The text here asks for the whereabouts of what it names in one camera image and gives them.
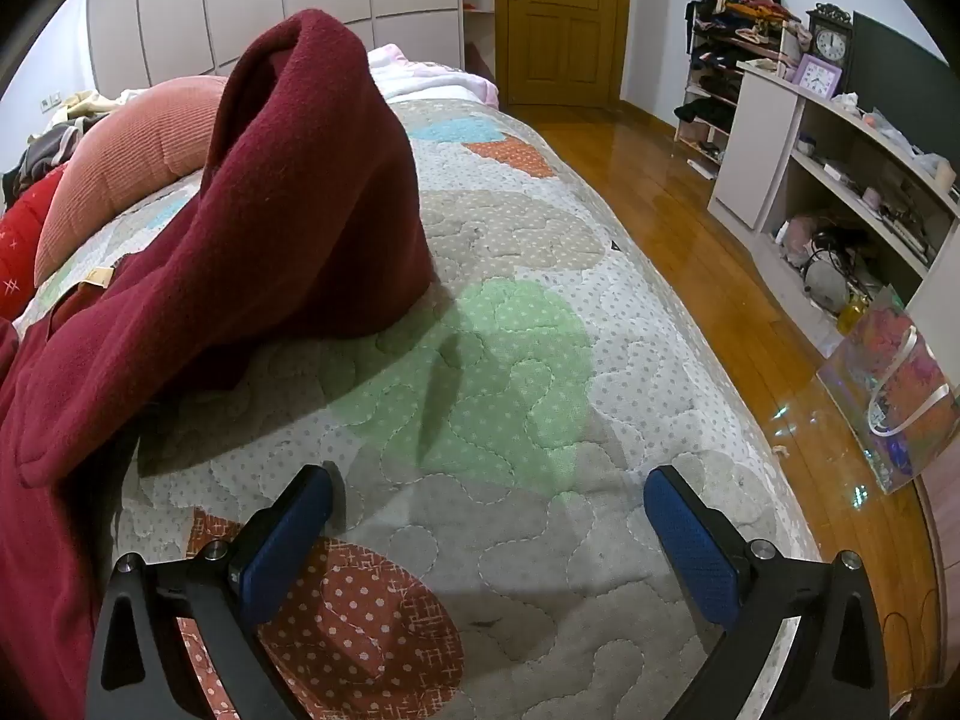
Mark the purple square clock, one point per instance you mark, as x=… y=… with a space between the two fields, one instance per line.
x=817 y=76

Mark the pile of mixed clothes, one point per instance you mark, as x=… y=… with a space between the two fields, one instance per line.
x=45 y=150

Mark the red patterned pillow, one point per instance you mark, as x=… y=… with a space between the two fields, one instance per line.
x=22 y=240

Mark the ornate dark table clock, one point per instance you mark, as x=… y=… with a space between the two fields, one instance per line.
x=829 y=41

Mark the beige panelled wardrobe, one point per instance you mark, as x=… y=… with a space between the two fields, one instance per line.
x=262 y=0

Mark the dark red fleece garment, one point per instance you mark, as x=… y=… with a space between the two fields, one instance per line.
x=300 y=202

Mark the quilted patchwork bedspread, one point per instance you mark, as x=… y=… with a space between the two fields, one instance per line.
x=510 y=390

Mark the iridescent gift bag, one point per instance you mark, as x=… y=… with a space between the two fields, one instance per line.
x=885 y=390

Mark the wooden door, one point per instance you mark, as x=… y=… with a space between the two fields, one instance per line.
x=562 y=30

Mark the cluttered shoe rack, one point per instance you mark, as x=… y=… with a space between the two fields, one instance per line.
x=712 y=52

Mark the white and pink blanket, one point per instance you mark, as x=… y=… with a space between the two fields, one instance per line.
x=427 y=75

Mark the yellow bottle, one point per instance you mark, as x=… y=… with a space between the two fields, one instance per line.
x=855 y=313

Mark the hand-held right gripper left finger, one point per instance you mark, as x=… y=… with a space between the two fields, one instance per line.
x=277 y=547

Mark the white open shelving unit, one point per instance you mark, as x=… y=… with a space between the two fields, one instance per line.
x=757 y=150

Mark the beige fabric label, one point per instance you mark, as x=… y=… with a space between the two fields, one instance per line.
x=94 y=277

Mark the pink plush toy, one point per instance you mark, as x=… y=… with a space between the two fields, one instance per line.
x=799 y=231

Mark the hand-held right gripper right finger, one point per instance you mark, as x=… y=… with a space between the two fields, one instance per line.
x=690 y=547

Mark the dark green board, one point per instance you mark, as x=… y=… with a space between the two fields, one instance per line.
x=892 y=82

